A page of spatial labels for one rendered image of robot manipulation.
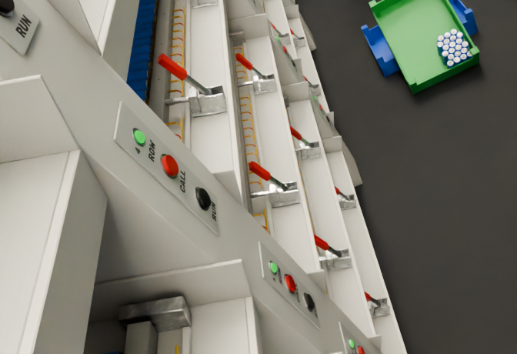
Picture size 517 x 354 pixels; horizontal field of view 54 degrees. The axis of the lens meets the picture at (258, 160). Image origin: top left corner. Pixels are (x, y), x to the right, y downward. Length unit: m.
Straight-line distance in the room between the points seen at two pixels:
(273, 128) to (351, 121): 0.77
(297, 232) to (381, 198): 0.70
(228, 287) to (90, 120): 0.17
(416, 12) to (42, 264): 1.51
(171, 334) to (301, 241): 0.30
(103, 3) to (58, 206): 0.22
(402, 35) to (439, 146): 0.40
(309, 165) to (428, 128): 0.53
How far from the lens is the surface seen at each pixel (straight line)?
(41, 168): 0.30
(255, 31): 1.06
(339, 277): 0.85
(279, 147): 0.79
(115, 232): 0.36
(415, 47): 1.62
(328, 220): 0.92
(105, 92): 0.35
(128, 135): 0.35
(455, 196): 1.30
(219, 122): 0.57
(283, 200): 0.71
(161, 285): 0.40
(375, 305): 1.01
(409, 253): 1.25
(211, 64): 0.67
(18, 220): 0.28
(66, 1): 0.36
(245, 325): 0.41
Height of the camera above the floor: 1.06
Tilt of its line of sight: 40 degrees down
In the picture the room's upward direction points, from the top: 39 degrees counter-clockwise
